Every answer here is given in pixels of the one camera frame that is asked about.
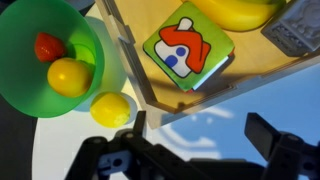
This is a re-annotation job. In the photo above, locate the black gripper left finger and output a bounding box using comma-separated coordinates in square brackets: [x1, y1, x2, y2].
[64, 110, 188, 180]

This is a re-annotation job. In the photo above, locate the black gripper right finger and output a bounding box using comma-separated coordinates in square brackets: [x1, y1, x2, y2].
[244, 112, 320, 180]

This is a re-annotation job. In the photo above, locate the orange toy fruit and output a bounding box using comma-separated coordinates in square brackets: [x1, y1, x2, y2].
[89, 91, 132, 130]

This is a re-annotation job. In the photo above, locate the yellow toy fruit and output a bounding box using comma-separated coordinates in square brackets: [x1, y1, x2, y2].
[46, 56, 94, 99]

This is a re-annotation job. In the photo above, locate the green plastic bowl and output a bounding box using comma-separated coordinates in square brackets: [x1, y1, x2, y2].
[0, 0, 106, 119]

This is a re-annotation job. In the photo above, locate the wooden tray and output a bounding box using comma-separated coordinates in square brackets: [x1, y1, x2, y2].
[94, 0, 320, 130]

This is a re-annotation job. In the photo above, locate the red toy strawberry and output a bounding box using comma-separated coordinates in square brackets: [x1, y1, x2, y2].
[33, 31, 67, 64]

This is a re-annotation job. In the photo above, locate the grey embossed cube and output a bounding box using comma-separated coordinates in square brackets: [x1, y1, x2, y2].
[260, 0, 320, 58]

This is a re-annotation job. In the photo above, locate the soft picture cube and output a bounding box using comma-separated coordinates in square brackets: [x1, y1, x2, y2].
[142, 1, 236, 94]

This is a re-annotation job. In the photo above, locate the yellow toy banana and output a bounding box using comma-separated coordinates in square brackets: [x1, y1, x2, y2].
[181, 0, 288, 33]

